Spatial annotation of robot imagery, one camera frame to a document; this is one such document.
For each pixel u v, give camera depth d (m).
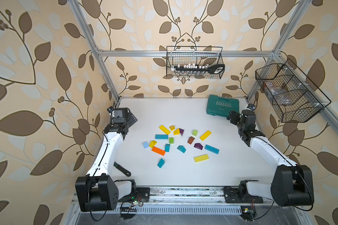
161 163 0.85
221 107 1.08
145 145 0.93
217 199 0.74
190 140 0.94
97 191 0.39
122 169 0.83
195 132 0.99
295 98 0.72
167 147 0.91
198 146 0.92
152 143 0.94
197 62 0.97
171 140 0.96
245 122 0.66
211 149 0.91
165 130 1.02
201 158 0.89
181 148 0.90
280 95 0.69
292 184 0.41
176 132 0.99
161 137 0.97
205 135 0.99
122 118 0.61
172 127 1.02
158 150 0.91
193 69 0.83
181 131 0.98
